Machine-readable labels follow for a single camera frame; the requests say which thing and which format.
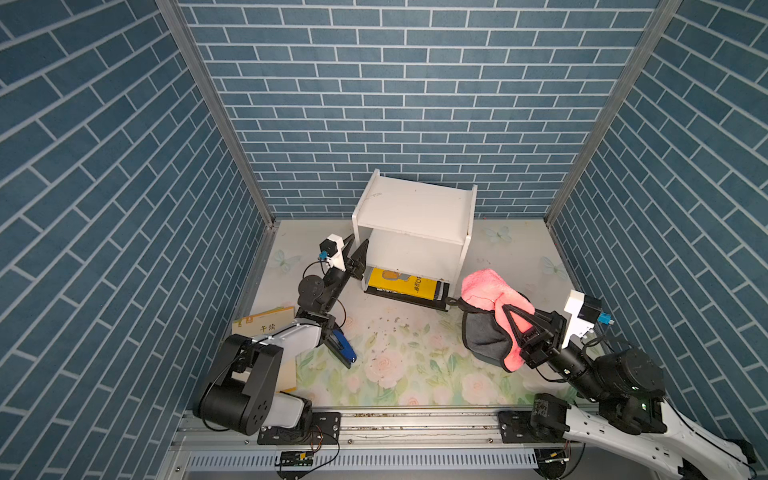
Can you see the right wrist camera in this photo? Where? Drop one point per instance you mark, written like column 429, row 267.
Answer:
column 585, row 312

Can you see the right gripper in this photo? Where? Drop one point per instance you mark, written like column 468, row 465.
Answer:
column 543, row 338

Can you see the right circuit board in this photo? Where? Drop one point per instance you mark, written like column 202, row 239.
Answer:
column 551, row 464

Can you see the white two-tier bookshelf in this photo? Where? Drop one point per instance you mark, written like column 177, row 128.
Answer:
column 415, row 228

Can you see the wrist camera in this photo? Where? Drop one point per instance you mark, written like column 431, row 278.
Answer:
column 334, row 252
column 585, row 312

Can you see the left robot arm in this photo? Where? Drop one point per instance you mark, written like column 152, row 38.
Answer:
column 240, row 393

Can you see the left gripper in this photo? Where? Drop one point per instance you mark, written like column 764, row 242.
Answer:
column 354, row 268

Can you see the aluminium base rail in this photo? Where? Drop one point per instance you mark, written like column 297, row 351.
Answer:
column 406, row 442

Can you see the blue stapler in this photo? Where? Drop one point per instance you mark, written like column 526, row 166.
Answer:
column 340, row 347

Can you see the pink and grey cloth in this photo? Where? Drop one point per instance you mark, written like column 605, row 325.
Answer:
column 486, row 332

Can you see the left circuit board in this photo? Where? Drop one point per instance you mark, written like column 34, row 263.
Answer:
column 295, row 459

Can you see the beige textbook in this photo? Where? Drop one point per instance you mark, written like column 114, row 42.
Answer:
column 265, row 325

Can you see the yellow book under shelf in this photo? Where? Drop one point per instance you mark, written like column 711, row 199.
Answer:
column 410, row 289

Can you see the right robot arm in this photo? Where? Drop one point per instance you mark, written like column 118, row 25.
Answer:
column 634, row 418

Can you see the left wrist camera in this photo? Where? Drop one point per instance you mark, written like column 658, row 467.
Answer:
column 334, row 252

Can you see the circuit board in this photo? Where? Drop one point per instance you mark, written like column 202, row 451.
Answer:
column 295, row 459
column 551, row 464

